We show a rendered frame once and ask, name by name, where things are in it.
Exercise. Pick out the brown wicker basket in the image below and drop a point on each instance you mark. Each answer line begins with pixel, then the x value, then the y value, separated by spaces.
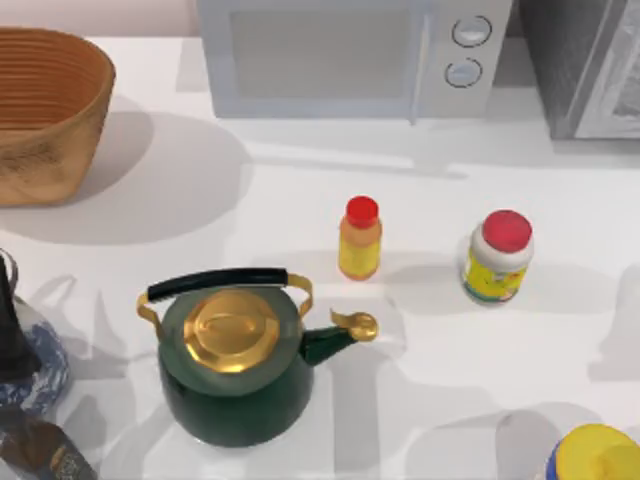
pixel 45 120

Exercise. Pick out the green and gold kettle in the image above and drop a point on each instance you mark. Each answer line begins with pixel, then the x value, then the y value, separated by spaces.
pixel 235 360

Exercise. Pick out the yellow bottle with red cap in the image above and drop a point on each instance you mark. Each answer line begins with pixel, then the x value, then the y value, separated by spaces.
pixel 360 240

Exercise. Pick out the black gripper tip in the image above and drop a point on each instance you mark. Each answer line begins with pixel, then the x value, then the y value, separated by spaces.
pixel 12 335

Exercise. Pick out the microwave knob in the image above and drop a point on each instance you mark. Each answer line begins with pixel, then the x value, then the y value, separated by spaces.
pixel 471 31
pixel 463 72

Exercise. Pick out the blue and white vase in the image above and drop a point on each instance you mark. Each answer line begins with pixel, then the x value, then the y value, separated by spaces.
pixel 42 365

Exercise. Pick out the pale microwave oven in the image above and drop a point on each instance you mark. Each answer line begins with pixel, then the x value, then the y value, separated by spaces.
pixel 320 60

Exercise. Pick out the dark patterned bottle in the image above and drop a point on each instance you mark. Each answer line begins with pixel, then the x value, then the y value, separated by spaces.
pixel 40 447

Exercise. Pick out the blue jar with yellow lid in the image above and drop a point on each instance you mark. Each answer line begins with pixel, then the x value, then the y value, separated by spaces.
pixel 595 452

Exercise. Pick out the white jar with red lid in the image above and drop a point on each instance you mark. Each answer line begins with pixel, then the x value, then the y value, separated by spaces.
pixel 497 260

